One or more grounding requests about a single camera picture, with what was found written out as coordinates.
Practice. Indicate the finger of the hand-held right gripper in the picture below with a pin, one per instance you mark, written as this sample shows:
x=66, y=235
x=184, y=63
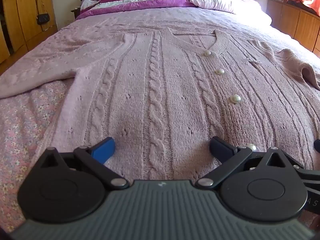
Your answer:
x=311, y=177
x=317, y=146

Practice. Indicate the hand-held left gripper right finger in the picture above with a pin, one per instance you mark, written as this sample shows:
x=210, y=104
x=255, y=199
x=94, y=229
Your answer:
x=220, y=148

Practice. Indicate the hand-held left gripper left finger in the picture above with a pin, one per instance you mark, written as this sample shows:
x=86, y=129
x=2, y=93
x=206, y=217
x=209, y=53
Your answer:
x=103, y=150

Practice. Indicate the wooden sideboard cabinet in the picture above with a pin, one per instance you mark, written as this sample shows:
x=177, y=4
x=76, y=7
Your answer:
x=292, y=22

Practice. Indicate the dark wooden nightstand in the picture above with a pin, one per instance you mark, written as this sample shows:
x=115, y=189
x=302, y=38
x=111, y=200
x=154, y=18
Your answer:
x=76, y=13

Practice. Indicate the black handbag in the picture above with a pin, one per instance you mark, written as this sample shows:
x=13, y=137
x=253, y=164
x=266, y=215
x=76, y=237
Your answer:
x=43, y=19

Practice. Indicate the pink checkered pillow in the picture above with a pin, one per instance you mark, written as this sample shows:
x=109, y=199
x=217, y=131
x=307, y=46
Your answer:
x=215, y=1

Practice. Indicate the purple striped quilt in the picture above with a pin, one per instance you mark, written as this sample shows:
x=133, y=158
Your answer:
x=140, y=2

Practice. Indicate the wooden wardrobe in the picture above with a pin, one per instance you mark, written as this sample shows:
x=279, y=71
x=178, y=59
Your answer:
x=22, y=10

